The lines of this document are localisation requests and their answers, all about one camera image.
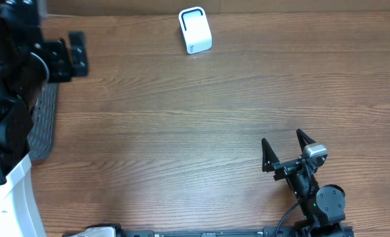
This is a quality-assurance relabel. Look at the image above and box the white barcode scanner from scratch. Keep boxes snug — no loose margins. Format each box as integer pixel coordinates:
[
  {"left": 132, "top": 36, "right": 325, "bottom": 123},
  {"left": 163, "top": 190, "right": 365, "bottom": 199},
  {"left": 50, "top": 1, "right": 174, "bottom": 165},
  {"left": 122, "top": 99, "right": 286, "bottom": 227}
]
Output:
[{"left": 178, "top": 7, "right": 212, "bottom": 55}]

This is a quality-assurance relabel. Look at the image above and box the grey plastic mesh basket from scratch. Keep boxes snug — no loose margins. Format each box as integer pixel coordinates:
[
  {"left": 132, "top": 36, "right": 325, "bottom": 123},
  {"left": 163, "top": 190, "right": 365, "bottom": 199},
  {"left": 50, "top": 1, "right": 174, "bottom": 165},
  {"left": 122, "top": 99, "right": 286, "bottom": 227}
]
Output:
[{"left": 28, "top": 84, "right": 59, "bottom": 161}]

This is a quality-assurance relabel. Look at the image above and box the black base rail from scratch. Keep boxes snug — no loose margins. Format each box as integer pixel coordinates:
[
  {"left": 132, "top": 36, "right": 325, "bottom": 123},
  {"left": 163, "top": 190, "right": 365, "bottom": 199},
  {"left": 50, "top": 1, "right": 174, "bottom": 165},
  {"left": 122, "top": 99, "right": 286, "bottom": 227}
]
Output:
[{"left": 62, "top": 223, "right": 355, "bottom": 237}]

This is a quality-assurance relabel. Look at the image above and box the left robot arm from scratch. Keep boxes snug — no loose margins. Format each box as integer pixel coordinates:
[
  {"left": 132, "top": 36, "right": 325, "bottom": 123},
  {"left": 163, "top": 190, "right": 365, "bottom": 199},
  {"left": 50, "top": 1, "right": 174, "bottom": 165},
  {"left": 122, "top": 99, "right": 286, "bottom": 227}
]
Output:
[{"left": 0, "top": 1, "right": 89, "bottom": 236}]

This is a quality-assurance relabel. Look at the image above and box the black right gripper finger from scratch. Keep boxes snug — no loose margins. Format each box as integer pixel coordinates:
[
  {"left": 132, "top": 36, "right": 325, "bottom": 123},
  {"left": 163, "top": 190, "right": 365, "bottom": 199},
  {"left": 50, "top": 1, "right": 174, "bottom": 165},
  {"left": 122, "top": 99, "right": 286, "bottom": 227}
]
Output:
[
  {"left": 261, "top": 138, "right": 280, "bottom": 172},
  {"left": 296, "top": 128, "right": 315, "bottom": 152}
]

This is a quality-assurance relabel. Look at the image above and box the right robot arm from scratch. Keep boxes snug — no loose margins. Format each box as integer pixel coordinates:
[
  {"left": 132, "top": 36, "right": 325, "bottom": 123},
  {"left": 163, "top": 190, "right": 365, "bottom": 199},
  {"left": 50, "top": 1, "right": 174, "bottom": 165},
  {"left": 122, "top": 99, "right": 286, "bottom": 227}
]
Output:
[{"left": 261, "top": 128, "right": 352, "bottom": 236}]

